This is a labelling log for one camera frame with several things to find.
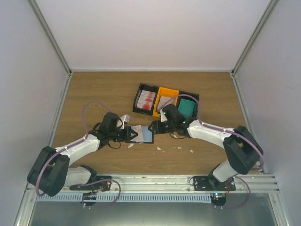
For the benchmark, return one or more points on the black leather card holder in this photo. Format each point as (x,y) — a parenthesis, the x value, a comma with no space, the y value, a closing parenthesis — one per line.
(145,135)

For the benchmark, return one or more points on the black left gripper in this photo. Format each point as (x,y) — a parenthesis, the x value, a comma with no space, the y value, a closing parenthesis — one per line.
(127,137)

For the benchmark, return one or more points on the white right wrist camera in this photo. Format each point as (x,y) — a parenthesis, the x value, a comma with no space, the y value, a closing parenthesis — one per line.
(162,116)

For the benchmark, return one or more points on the white red credit card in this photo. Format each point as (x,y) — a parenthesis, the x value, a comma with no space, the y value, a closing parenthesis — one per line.
(139,138)

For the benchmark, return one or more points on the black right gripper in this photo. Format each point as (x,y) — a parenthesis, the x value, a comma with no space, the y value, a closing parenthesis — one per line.
(157,128)

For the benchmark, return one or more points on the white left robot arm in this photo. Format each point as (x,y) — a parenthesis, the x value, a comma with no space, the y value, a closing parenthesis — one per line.
(51,171)

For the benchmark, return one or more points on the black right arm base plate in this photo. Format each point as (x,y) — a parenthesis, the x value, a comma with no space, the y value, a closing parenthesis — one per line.
(206,183)

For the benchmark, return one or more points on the yellow middle storage bin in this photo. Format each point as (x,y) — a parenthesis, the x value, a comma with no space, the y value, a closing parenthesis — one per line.
(163,95)

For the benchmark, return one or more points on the aluminium corner post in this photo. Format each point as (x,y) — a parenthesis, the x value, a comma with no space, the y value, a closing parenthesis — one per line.
(41,19)
(255,34)

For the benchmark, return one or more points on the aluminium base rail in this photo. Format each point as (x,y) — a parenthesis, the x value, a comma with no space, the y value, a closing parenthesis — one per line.
(135,183)

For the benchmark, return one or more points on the grey slotted cable duct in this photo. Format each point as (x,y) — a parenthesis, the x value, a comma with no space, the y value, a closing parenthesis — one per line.
(128,197)

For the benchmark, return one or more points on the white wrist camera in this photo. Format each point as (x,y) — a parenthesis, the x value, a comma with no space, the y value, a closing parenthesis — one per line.
(162,116)
(125,120)

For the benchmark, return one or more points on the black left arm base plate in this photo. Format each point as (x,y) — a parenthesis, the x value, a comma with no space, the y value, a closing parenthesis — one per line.
(98,183)

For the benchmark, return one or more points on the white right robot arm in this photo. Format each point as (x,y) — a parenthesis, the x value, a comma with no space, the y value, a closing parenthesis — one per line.
(241,149)

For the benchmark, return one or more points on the black right storage bin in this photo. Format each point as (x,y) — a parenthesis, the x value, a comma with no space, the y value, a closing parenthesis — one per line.
(189,98)

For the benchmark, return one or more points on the black storage bin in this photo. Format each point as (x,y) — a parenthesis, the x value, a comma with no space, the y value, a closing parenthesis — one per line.
(147,88)
(189,98)

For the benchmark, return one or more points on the black left storage bin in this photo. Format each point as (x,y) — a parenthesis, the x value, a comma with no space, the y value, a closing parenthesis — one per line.
(147,88)

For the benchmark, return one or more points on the aluminium corner post right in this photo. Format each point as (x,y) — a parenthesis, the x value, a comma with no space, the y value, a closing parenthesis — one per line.
(255,34)

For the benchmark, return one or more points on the teal card stack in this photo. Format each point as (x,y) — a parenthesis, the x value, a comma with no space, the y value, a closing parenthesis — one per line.
(186,107)

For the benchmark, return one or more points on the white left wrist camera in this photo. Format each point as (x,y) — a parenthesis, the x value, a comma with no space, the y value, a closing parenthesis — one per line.
(125,120)

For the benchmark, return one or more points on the aluminium corner post left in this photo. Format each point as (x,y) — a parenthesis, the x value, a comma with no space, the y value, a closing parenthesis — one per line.
(41,19)

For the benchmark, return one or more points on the red white card stack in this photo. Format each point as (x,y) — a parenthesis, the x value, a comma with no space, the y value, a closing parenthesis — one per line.
(145,100)

